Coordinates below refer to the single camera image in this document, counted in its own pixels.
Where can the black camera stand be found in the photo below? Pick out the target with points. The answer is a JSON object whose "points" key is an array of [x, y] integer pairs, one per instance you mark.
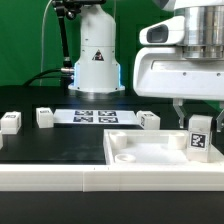
{"points": [[69, 9]]}

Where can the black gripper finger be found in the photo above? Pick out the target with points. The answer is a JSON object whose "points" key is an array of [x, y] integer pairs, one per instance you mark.
{"points": [[178, 105], [220, 118]]}

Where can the white square tabletop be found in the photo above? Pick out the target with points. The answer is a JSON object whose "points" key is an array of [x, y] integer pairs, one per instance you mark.
{"points": [[163, 147]]}

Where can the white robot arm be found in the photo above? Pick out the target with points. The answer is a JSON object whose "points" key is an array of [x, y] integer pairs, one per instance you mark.
{"points": [[197, 27]]}

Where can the white sheet with tags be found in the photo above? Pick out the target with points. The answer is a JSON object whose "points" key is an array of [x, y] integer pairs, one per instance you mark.
{"points": [[97, 117]]}

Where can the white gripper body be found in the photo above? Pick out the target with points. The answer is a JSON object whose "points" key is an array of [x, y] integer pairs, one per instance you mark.
{"points": [[162, 72]]}

